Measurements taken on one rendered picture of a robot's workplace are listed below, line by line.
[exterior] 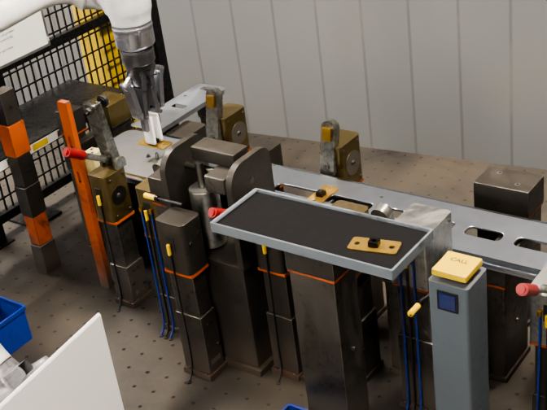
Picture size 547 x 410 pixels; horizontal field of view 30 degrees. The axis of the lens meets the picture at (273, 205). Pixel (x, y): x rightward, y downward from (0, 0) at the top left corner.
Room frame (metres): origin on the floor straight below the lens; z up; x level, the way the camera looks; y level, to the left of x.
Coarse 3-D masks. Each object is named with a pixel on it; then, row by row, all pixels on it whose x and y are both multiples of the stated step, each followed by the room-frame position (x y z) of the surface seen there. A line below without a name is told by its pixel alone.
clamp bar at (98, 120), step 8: (104, 96) 2.09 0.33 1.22; (88, 104) 2.07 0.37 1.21; (96, 104) 2.06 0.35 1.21; (104, 104) 2.09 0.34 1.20; (88, 112) 2.06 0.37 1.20; (96, 112) 2.06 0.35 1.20; (96, 120) 2.06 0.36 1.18; (104, 120) 2.07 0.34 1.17; (96, 128) 2.07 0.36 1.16; (104, 128) 2.07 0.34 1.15; (96, 136) 2.08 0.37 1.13; (104, 136) 2.06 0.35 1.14; (104, 144) 2.07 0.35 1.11; (112, 144) 2.08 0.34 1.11; (104, 152) 2.08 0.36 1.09; (112, 152) 2.07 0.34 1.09; (112, 160) 2.07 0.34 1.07
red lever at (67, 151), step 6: (66, 150) 1.99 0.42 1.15; (72, 150) 2.00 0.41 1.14; (78, 150) 2.01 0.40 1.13; (84, 150) 2.03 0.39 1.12; (66, 156) 1.99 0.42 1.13; (72, 156) 2.00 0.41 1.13; (78, 156) 2.01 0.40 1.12; (84, 156) 2.02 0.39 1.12; (90, 156) 2.03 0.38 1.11; (96, 156) 2.05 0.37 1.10; (102, 156) 2.06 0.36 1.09; (108, 156) 2.08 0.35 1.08; (108, 162) 2.07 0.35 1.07
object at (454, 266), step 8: (448, 256) 1.36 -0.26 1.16; (456, 256) 1.36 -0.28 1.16; (464, 256) 1.35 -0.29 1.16; (472, 256) 1.35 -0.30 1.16; (440, 264) 1.34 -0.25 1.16; (448, 264) 1.34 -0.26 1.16; (456, 264) 1.33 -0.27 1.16; (464, 264) 1.33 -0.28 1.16; (472, 264) 1.33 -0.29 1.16; (480, 264) 1.33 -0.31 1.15; (432, 272) 1.33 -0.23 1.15; (440, 272) 1.32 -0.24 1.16; (448, 272) 1.32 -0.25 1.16; (456, 272) 1.31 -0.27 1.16; (464, 272) 1.31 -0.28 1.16; (472, 272) 1.31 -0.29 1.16; (456, 280) 1.30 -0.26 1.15; (464, 280) 1.30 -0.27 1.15
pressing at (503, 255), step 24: (120, 144) 2.31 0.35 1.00; (144, 168) 2.15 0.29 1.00; (288, 168) 2.05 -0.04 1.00; (336, 192) 1.91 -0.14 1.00; (360, 192) 1.90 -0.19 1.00; (384, 192) 1.88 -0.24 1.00; (456, 216) 1.74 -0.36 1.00; (480, 216) 1.73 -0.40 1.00; (504, 216) 1.72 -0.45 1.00; (456, 240) 1.66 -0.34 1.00; (480, 240) 1.64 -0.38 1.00; (504, 240) 1.63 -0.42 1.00; (528, 240) 1.63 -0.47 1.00; (504, 264) 1.55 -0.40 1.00; (528, 264) 1.54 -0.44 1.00
